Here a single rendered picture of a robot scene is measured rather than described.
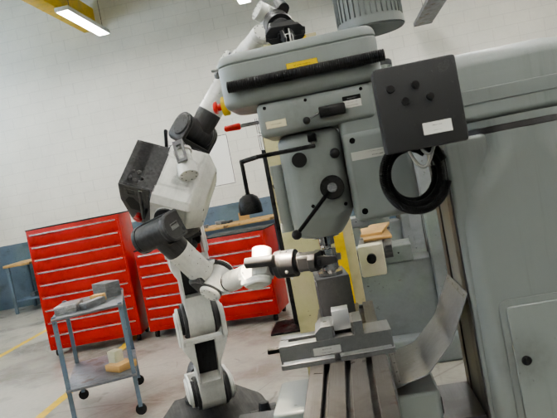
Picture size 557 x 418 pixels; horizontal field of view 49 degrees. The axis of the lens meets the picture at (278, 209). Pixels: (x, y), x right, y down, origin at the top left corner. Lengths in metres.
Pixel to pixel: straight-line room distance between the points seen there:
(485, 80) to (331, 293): 0.92
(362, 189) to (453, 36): 9.59
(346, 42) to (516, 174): 0.59
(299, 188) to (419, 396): 0.69
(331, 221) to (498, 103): 0.57
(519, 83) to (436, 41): 9.38
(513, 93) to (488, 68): 0.10
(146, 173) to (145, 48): 9.52
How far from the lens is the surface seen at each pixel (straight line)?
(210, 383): 2.61
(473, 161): 1.75
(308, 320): 3.72
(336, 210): 1.79
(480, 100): 1.82
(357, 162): 1.76
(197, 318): 2.45
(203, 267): 2.13
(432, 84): 1.54
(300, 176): 1.78
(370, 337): 1.89
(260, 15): 2.10
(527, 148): 1.76
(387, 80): 1.53
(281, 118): 1.77
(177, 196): 2.09
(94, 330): 7.20
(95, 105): 11.80
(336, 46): 1.78
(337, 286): 2.22
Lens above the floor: 1.51
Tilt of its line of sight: 3 degrees down
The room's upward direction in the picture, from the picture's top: 11 degrees counter-clockwise
